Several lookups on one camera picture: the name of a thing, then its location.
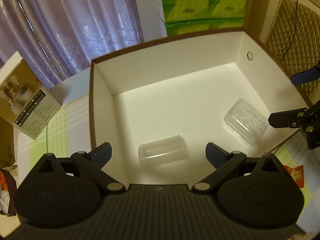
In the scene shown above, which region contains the red snack packet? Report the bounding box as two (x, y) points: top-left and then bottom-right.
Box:
(284, 165), (304, 189)

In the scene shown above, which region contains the checkered tablecloth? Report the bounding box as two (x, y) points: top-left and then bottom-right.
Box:
(15, 68), (91, 184)

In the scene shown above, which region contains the quilted brown chair cushion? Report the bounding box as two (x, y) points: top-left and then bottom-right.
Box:
(264, 0), (320, 106)

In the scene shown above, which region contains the clear rectangular plastic case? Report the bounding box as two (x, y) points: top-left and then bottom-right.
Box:
(224, 99), (268, 145)

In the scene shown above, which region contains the clear cylindrical plastic container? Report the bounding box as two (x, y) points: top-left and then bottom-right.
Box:
(138, 135), (188, 166)

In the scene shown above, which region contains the brown cardboard boxes pile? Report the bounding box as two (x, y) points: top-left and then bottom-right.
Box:
(0, 118), (15, 169)

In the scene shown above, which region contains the brown cardboard storage box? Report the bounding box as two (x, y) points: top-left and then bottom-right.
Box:
(89, 28), (312, 185)

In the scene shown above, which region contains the white product box with photo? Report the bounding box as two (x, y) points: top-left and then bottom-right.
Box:
(1, 52), (62, 140)

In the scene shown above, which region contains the brown curtain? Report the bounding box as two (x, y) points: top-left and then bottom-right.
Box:
(244, 0), (269, 38)

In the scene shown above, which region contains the green tissue pack stack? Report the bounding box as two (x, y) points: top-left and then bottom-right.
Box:
(157, 0), (246, 36)

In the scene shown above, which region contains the purple curtain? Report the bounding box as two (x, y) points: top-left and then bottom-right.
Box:
(1, 0), (143, 88)

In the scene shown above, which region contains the black power cable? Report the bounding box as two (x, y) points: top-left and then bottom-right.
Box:
(280, 0), (306, 62)

